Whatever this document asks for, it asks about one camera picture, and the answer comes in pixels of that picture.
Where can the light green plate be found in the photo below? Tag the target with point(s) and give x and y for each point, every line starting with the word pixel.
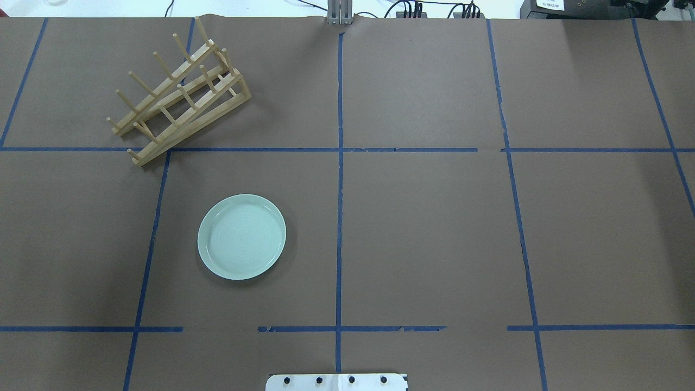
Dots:
pixel 241 237

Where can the wooden dish rack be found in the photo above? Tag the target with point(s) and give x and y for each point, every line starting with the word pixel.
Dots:
pixel 204 88

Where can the far black red connector block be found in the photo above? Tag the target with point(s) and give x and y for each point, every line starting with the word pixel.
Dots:
pixel 405 10

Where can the black red connector block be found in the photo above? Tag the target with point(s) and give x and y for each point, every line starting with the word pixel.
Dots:
pixel 465 11
pixel 405 10

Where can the near black red connector block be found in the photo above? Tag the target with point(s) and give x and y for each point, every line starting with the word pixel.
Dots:
pixel 465 11

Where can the black computer box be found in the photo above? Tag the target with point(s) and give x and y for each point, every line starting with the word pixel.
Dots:
pixel 590 10

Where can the aluminium frame post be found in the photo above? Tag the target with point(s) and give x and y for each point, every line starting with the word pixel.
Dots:
pixel 340 12

